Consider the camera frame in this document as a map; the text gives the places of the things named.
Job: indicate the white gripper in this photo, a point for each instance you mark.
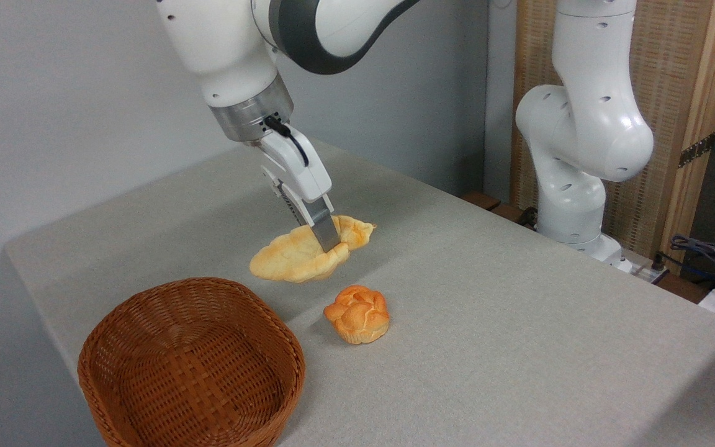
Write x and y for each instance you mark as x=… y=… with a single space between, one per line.
x=298 y=171

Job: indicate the long braided bread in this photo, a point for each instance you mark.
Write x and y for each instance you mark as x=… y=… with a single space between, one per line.
x=289 y=257

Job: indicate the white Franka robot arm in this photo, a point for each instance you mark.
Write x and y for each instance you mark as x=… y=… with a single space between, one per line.
x=587 y=124

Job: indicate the round orange bread bun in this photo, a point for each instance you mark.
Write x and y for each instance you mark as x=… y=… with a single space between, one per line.
x=357 y=315

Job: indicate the brown wicker basket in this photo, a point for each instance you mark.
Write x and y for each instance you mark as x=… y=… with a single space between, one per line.
x=196 y=372

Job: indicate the black screen hinge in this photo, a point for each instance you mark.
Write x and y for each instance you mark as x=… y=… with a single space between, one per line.
x=696 y=151

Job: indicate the woven wooden folding screen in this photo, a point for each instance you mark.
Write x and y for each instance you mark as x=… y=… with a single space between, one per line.
x=680 y=62

